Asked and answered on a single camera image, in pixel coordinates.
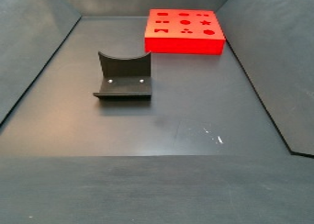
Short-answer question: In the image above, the red shape-sorter block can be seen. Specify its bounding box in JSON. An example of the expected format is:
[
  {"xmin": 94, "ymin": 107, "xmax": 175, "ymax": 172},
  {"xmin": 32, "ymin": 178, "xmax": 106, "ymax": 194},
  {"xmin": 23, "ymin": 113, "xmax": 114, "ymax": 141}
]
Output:
[{"xmin": 144, "ymin": 9, "xmax": 226, "ymax": 55}]

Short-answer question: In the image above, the black curved holder bracket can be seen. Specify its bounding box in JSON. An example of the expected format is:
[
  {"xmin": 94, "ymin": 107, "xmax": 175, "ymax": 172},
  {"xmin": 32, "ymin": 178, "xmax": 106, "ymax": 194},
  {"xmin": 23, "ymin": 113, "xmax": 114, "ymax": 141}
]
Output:
[{"xmin": 94, "ymin": 52, "xmax": 152, "ymax": 99}]

